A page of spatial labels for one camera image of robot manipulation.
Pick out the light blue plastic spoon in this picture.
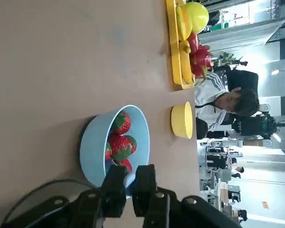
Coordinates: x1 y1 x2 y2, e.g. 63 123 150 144
123 172 137 198

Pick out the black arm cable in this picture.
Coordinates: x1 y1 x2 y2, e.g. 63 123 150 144
2 178 98 226

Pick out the green plant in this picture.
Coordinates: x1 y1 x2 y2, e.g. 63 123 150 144
219 52 244 65

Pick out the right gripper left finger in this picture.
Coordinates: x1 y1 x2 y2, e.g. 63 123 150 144
71 165 127 228

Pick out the person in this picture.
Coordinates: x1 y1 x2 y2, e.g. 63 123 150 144
194 71 261 141

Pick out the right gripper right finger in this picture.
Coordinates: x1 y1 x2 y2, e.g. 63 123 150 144
132 164 181 228

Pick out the yellow green pear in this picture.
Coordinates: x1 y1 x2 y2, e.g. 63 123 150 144
180 1 209 34

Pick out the red apple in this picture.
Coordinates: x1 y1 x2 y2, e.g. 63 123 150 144
186 32 200 54

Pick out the red strawberry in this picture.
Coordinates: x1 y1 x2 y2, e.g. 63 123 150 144
105 142 113 162
129 136 138 155
111 111 132 135
108 134 133 162
113 158 133 174

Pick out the yellow star fruit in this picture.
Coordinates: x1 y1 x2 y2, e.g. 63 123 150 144
175 4 193 41

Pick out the red dragon fruit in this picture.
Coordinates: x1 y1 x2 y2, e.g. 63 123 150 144
189 44 216 80

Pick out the yellow bowl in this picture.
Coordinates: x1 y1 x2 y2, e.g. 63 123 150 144
170 101 193 140

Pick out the light blue bowl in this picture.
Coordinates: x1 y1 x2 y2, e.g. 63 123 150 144
79 104 151 188

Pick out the yellow plastic tray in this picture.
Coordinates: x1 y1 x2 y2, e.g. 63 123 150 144
166 0 197 91

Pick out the black office chair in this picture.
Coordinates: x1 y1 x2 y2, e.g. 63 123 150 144
213 65 259 95

